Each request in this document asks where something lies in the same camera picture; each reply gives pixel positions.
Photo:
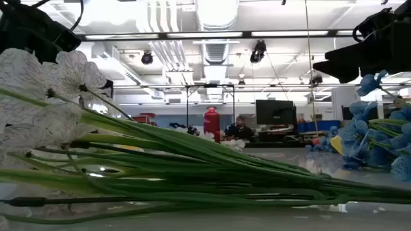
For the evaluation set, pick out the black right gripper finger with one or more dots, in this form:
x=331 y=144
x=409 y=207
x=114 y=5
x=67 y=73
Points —
x=346 y=54
x=343 y=70

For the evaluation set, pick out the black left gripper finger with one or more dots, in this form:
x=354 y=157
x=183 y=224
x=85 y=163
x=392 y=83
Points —
x=108 y=85

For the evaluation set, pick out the yellow flower without leaves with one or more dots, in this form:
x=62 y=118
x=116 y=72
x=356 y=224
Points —
x=336 y=144

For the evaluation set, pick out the blue artificial flower bunch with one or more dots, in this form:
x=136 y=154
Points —
x=322 y=142
x=356 y=134

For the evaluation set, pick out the red vase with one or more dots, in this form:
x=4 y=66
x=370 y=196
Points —
x=212 y=123

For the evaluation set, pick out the white artificial flower bunch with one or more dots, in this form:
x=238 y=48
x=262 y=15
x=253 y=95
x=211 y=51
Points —
x=236 y=144
x=192 y=160

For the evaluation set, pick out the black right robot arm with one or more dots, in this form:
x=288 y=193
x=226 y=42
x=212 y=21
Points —
x=404 y=8

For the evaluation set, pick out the white cabinet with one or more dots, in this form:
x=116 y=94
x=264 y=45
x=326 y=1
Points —
x=343 y=96

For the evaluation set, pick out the black ceiling spotlight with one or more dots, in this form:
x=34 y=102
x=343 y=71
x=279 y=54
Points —
x=258 y=51
x=147 y=58

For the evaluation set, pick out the red box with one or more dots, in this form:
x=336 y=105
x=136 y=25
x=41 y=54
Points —
x=144 y=118

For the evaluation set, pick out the blue storage bins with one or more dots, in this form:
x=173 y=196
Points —
x=321 y=125

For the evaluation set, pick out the black computer monitor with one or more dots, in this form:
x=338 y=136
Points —
x=274 y=112

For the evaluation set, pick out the black bar with light strips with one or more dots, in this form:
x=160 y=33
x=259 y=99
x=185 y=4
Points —
x=205 y=34

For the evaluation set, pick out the person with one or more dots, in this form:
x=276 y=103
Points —
x=241 y=131

